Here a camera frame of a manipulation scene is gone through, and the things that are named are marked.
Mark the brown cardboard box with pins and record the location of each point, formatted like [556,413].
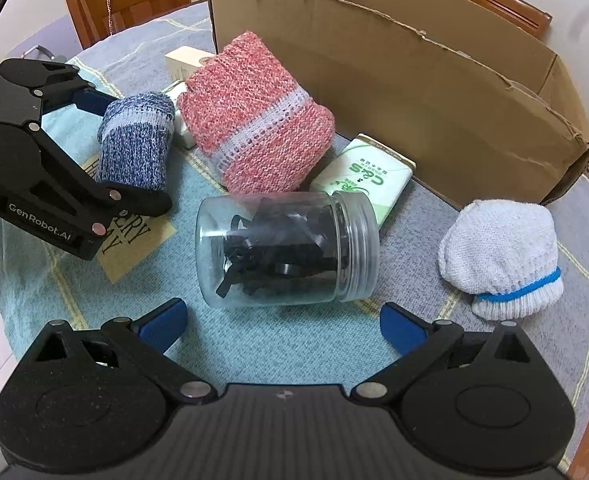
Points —
[424,85]

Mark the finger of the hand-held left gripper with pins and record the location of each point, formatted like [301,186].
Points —
[94,100]
[124,202]

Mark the green tissue pack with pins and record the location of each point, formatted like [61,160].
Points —
[364,180]
[183,132]

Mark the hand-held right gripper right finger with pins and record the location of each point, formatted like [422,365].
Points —
[403,327]

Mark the small cream carton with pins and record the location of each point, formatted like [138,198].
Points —
[187,61]

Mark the beige printed card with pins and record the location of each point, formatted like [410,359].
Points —
[134,245]

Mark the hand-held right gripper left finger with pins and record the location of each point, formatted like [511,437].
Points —
[163,322]

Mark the clear jar of black clips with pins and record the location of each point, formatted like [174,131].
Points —
[284,250]

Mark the white sock with blue stripe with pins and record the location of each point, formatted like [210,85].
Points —
[499,250]

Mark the pink knitted sock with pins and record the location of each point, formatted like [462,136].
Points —
[254,115]

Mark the blue knitted sock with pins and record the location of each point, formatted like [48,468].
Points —
[134,150]

